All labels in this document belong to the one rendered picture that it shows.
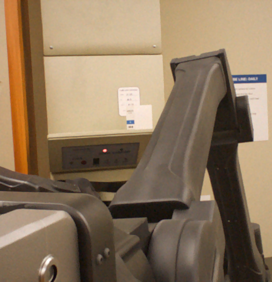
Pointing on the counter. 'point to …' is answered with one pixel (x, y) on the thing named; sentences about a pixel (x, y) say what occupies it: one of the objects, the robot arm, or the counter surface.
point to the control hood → (118, 136)
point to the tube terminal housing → (98, 99)
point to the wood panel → (21, 86)
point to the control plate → (77, 151)
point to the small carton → (139, 117)
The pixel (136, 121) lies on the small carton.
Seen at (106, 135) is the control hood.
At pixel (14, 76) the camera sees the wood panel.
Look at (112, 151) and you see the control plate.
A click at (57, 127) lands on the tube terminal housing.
